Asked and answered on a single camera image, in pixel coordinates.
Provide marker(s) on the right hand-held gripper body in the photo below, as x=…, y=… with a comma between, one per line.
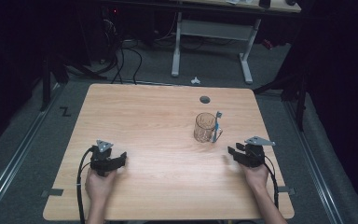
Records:
x=255, y=155

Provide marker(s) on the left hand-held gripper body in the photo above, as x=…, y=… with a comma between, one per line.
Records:
x=101, y=158

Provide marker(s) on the blue toothbrush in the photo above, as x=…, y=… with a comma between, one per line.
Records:
x=217, y=126

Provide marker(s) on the clear glass mug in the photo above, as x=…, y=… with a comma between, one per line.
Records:
x=203, y=128

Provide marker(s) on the person's right hand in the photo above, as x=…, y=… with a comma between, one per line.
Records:
x=256, y=175

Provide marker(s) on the person's left hand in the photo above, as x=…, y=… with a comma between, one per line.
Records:
x=99, y=186

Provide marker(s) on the grey tape strip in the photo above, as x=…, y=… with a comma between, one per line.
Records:
x=54, y=192
x=287, y=189

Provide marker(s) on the black metal stand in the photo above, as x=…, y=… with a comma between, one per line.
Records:
x=301, y=102
x=46, y=84

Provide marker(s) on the small white floor object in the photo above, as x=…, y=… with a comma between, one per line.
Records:
x=195, y=81

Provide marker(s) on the small red object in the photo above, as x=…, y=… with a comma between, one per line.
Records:
x=267, y=44

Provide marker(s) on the white-framed wooden desk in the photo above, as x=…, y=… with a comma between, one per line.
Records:
x=214, y=29

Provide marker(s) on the dark computer tower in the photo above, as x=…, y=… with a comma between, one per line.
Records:
x=110, y=31

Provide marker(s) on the white papers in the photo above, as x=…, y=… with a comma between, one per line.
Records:
x=239, y=1

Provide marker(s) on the black item on desk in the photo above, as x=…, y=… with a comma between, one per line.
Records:
x=264, y=3

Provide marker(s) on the metal floor rail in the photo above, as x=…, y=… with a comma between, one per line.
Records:
x=15, y=160
x=315, y=174

